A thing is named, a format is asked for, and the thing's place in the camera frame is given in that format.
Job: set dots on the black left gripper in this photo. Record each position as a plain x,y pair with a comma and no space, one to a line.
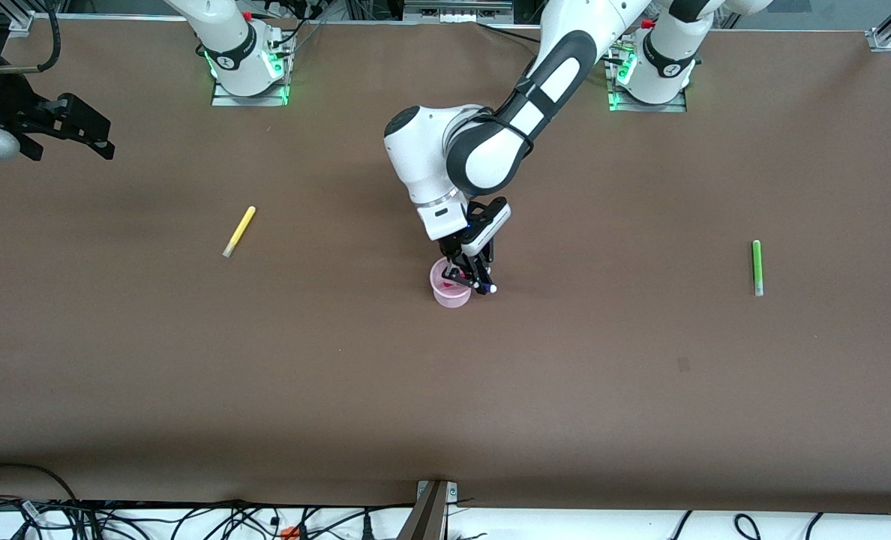
462,261

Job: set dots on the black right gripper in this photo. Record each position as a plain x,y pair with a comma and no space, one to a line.
12,107

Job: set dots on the pink marker pen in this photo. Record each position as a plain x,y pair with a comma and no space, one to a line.
460,279

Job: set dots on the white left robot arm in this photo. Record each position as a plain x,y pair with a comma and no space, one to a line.
490,150

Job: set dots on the pink cup holder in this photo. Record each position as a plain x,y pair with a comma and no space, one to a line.
449,298

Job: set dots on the yellow marker pen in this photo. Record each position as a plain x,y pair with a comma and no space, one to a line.
239,231

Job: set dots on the grey equipment box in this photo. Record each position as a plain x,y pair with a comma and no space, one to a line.
457,9

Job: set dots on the green marker pen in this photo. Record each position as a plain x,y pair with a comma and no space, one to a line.
757,266

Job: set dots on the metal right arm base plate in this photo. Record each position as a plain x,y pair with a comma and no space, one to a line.
250,100

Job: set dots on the silver metal table bracket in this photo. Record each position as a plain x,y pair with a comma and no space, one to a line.
451,491

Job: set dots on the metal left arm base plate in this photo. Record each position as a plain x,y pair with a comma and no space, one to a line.
648,107

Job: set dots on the dark camera mount beam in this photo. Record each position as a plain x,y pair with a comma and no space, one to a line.
427,517

